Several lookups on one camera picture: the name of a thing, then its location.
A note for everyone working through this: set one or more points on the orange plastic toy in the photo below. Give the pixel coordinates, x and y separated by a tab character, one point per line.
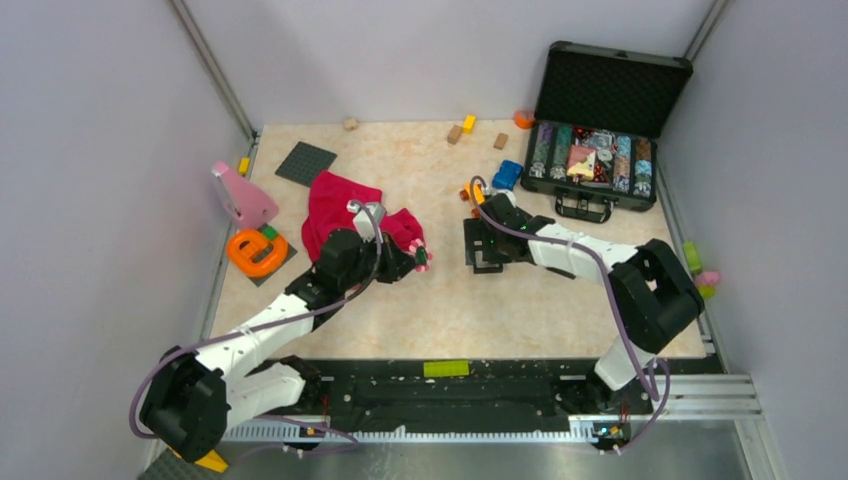
257	254

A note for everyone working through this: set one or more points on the dark grey building baseplate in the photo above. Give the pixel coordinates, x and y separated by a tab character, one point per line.
304	163

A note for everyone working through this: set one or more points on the yellow toy car red wheels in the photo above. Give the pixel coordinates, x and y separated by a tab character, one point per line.
472	192

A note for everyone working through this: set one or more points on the blue toy car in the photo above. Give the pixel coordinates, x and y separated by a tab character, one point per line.
507	175

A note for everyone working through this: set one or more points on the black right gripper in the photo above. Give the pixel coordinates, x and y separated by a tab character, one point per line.
476	231

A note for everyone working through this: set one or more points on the playing card box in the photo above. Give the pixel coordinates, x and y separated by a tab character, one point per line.
581	162

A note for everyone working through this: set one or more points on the pink plastic piece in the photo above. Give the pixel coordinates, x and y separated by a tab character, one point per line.
247	204

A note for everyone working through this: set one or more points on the green pink toy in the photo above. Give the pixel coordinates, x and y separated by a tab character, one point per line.
706	281

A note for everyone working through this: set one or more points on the yellow wedge brick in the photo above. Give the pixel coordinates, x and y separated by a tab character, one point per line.
212	461

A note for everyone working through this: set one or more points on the magenta garment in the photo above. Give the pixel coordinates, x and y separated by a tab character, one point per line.
327	211

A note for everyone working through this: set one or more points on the orange object behind case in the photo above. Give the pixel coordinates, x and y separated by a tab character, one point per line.
524	119

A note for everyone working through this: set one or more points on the green flat brick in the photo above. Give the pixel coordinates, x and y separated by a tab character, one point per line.
446	369

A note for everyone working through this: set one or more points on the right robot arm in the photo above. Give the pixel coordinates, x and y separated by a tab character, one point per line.
651	296

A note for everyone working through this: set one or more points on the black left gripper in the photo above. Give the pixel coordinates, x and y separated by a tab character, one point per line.
397	262

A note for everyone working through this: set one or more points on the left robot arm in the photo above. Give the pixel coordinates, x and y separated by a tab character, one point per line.
196	393

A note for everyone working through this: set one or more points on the black poker chip case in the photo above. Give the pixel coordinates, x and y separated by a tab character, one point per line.
615	101

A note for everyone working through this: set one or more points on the pink flower brooch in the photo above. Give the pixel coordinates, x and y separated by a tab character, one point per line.
421	256

